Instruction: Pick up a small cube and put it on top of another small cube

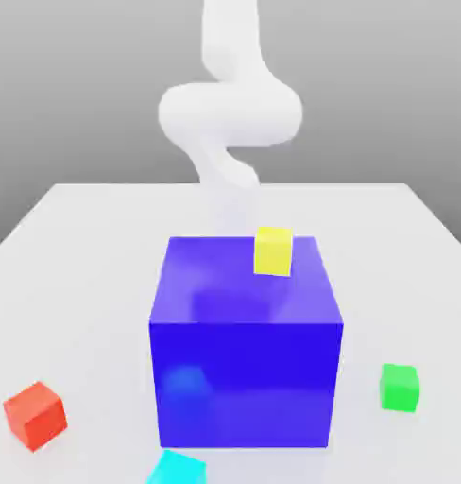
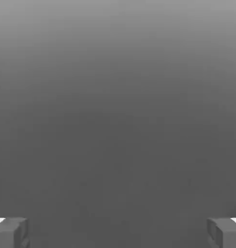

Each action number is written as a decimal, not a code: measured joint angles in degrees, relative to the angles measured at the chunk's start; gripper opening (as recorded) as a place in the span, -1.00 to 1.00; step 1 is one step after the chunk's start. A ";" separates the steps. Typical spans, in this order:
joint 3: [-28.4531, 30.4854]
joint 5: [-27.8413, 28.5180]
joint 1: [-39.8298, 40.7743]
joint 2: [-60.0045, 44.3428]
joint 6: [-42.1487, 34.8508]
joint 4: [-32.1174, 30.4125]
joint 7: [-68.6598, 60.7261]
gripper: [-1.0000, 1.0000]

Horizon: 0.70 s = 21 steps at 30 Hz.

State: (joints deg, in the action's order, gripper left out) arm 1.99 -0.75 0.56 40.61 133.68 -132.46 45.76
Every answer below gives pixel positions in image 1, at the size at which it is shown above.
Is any small cyan cube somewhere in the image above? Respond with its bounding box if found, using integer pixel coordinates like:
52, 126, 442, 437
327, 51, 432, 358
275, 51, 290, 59
145, 448, 208, 484

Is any small green cube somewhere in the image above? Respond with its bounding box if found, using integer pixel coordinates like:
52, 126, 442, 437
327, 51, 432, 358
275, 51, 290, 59
379, 363, 420, 413

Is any large blue box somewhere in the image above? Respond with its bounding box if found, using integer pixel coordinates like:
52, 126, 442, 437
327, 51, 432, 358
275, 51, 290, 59
148, 235, 344, 450

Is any small yellow cube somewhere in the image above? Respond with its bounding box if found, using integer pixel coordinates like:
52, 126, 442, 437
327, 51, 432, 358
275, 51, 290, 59
253, 226, 294, 278

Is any small red cube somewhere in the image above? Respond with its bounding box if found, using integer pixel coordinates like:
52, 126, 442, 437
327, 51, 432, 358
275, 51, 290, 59
2, 380, 69, 454

